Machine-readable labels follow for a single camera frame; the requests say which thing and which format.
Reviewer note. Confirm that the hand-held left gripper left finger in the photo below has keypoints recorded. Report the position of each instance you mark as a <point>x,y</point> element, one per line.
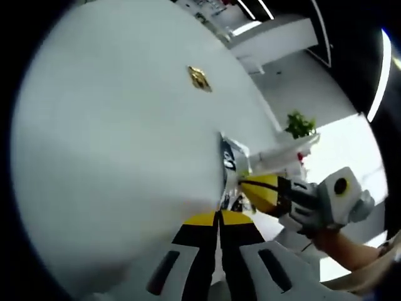
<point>194,238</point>

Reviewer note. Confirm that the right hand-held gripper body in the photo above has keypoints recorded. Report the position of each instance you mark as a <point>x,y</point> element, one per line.
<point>332,200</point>

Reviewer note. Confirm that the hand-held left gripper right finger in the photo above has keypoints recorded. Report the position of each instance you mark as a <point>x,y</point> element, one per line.
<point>238,235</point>

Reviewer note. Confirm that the white pump bottle red band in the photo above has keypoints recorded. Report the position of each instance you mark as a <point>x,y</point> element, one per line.
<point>300,157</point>

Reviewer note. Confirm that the white skincare tube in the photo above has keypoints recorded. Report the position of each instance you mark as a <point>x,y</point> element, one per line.
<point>282,150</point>

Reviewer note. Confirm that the black green skincare pouch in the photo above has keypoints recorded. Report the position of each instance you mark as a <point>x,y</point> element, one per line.
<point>232,160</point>

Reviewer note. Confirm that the gold skincare sachet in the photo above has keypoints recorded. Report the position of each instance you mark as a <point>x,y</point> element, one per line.
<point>200,78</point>

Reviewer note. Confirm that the person's right hand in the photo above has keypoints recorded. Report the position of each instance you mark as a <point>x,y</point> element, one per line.
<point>329,240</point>

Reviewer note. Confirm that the green potted plant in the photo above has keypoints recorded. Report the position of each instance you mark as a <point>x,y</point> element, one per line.
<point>300,123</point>

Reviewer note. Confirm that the ceiling light strip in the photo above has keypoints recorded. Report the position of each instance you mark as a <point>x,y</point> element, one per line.
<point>384,78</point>

